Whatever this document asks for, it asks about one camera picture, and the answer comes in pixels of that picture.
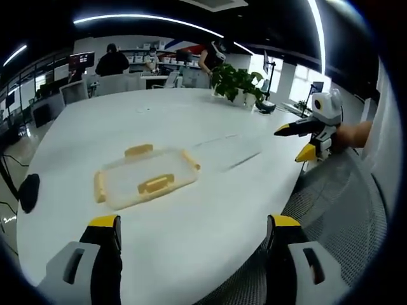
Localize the dark monitor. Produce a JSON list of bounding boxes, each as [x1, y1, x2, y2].
[[176, 50, 193, 65]]

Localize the small monitor on tripod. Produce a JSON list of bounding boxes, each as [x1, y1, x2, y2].
[[298, 81, 325, 117]]

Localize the clear lid with yellow buckles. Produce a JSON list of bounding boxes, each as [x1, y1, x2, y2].
[[93, 143, 202, 210]]

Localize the shelf with white boxes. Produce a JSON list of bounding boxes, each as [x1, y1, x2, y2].
[[126, 40, 204, 68]]

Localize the monitor on black stand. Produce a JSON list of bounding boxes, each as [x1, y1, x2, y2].
[[255, 50, 277, 114]]

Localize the grey mesh office chair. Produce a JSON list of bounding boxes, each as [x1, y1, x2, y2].
[[203, 148, 389, 305]]

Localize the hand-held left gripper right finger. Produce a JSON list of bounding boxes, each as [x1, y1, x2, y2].
[[266, 213, 350, 305]]

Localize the green potted plant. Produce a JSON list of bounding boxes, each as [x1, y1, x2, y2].
[[210, 62, 265, 109]]

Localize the long ceiling light strip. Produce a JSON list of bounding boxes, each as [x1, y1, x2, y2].
[[3, 44, 29, 68], [73, 13, 224, 39], [306, 0, 328, 78]]

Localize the person's white shirt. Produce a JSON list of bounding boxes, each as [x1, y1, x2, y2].
[[361, 55, 402, 223]]

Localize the black chair backrest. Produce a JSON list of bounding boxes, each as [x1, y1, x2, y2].
[[19, 173, 41, 214]]

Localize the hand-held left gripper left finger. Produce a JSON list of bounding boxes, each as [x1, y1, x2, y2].
[[36, 214, 124, 305]]

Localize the person's right hand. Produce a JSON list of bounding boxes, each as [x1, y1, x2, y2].
[[330, 123, 354, 154]]

